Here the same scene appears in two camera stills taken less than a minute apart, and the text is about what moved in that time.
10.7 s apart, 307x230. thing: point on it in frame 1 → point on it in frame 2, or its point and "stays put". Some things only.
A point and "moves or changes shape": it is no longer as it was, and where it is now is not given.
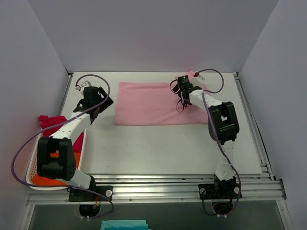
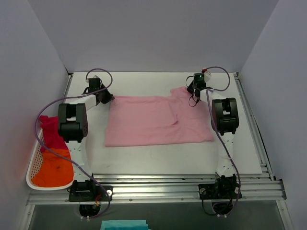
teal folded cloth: x=124 y=224 stays put
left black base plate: x=75 y=195 stays put
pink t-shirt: x=140 y=103 moves or changes shape
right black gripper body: x=183 y=95 → x=192 y=88
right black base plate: x=219 y=191 stays put
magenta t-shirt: x=45 y=120 stays put
